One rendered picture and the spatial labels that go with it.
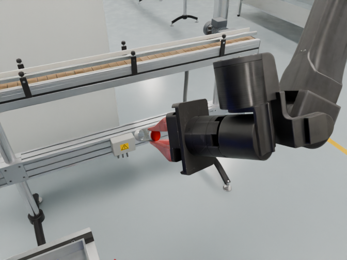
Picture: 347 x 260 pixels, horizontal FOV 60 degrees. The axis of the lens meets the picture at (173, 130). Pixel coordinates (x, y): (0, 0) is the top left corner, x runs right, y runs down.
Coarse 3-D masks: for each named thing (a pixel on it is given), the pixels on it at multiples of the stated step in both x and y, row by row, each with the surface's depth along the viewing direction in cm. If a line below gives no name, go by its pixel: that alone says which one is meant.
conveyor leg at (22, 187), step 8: (0, 128) 129; (0, 136) 130; (0, 144) 132; (8, 144) 135; (0, 152) 135; (8, 152) 136; (8, 160) 138; (16, 184) 148; (24, 184) 150; (24, 192) 152; (24, 200) 155; (32, 200) 158; (32, 208) 160; (32, 216) 163
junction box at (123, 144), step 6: (114, 138) 154; (120, 138) 154; (126, 138) 154; (132, 138) 155; (114, 144) 152; (120, 144) 154; (126, 144) 156; (132, 144) 157; (114, 150) 154; (120, 150) 156; (126, 150) 158; (132, 150) 160
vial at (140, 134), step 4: (136, 132) 51; (140, 132) 50; (144, 132) 50; (148, 132) 49; (136, 136) 51; (140, 136) 50; (144, 136) 50; (148, 136) 49; (140, 140) 51; (144, 140) 50; (148, 140) 50; (152, 140) 49
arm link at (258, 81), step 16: (224, 64) 33; (240, 64) 33; (256, 64) 33; (272, 64) 35; (224, 80) 34; (240, 80) 33; (256, 80) 33; (272, 80) 35; (224, 96) 35; (240, 96) 34; (256, 96) 34; (272, 96) 36; (272, 112) 37; (320, 112) 35; (288, 128) 35; (304, 128) 35; (320, 128) 35; (288, 144) 36; (304, 144) 35
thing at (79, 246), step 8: (80, 240) 67; (64, 248) 66; (72, 248) 67; (80, 248) 69; (40, 256) 64; (48, 256) 65; (56, 256) 67; (64, 256) 68; (72, 256) 68; (80, 256) 68; (88, 256) 64
